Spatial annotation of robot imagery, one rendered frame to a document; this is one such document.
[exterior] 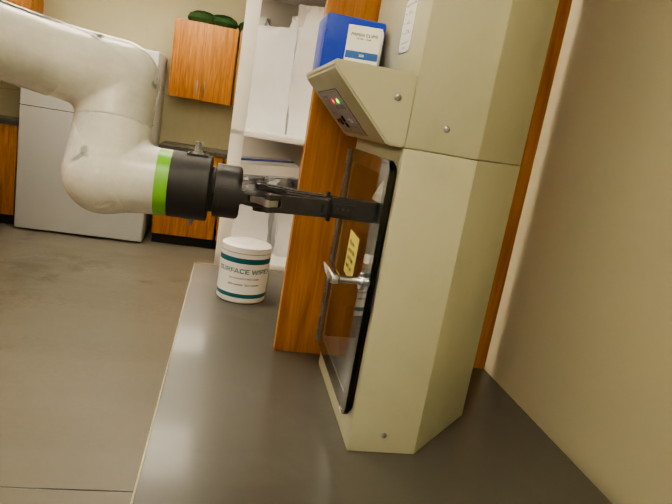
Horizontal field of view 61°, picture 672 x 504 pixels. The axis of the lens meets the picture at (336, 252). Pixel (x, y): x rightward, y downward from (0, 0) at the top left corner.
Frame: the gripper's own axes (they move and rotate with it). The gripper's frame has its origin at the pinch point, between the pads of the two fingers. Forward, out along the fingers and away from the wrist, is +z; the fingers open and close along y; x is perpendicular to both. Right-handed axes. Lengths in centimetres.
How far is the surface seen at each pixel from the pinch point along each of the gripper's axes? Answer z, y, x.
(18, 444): -85, 138, 131
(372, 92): -1.1, -4.6, -16.6
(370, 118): -0.7, -4.3, -13.3
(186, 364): -21.6, 21.7, 37.0
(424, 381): 15.0, -4.7, 24.2
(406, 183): 6.0, -4.6, -5.4
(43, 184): -181, 483, 87
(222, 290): -16, 63, 35
